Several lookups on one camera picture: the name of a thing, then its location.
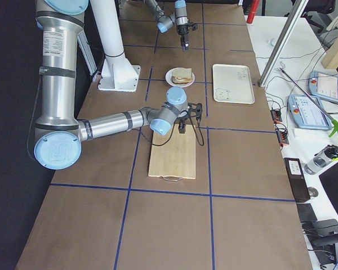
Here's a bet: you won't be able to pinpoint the blue teach pendant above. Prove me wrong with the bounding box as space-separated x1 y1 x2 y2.
288 94 332 131
308 70 338 104

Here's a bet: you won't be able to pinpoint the red cylinder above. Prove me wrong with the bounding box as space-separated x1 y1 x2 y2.
246 0 260 24

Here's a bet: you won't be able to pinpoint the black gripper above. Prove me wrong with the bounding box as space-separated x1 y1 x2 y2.
178 102 203 133
176 21 197 51

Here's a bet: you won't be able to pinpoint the clear water bottle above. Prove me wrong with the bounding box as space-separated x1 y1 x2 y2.
304 145 338 174

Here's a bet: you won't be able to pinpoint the black power strip box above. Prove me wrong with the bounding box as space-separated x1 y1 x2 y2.
283 157 310 203

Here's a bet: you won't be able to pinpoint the blue teach pendant near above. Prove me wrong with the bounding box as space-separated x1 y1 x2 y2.
288 94 332 131

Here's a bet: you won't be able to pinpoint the cream bear tray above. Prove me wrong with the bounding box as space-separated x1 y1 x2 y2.
212 64 255 104

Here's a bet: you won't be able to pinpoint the aluminium frame post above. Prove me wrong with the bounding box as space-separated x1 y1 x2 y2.
259 0 309 87

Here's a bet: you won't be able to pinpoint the toast with fried egg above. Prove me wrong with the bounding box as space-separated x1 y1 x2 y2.
172 76 193 85

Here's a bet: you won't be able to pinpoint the wooden cutting board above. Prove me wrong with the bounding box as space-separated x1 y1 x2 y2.
148 125 196 180

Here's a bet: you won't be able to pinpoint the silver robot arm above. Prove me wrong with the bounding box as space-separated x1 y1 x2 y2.
33 1 202 170
143 0 197 51

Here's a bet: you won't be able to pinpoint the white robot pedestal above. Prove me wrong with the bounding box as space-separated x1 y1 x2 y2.
90 0 141 92

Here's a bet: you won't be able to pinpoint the orange black connector block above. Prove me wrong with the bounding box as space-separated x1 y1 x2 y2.
270 109 289 148

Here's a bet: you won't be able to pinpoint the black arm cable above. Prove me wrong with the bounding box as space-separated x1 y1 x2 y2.
139 112 206 147

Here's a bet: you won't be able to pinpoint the blue teach pendant far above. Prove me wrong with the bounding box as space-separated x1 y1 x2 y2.
308 70 338 104

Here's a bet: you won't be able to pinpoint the brown bread slice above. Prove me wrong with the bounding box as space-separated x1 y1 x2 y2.
172 67 192 80

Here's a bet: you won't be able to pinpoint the green handled grabber tool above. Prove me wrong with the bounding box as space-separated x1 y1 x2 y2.
279 67 338 137

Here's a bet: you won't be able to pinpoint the white round plate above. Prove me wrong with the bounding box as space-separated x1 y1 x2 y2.
165 67 195 87

